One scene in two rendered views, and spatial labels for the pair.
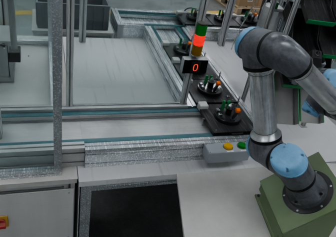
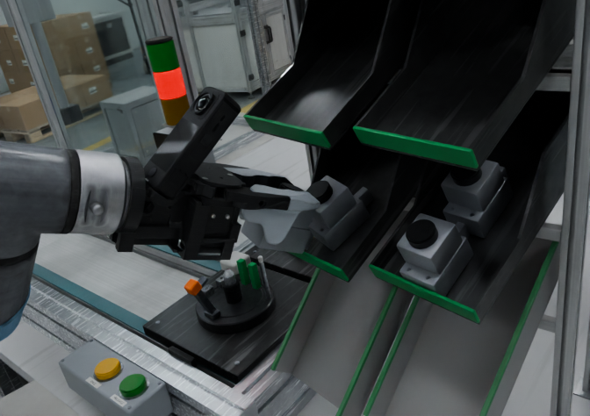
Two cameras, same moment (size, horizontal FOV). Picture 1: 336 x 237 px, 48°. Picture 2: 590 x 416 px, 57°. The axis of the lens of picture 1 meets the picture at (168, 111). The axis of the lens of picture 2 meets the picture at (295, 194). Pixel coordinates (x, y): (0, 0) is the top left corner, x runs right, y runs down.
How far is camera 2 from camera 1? 1.82 m
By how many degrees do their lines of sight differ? 56
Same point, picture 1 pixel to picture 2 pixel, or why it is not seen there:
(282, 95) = (366, 293)
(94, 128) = (67, 246)
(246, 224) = not seen: outside the picture
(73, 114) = not seen: hidden behind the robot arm
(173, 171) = (39, 371)
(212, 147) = (84, 354)
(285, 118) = (337, 379)
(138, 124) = (121, 261)
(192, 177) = (36, 404)
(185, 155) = not seen: hidden behind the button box
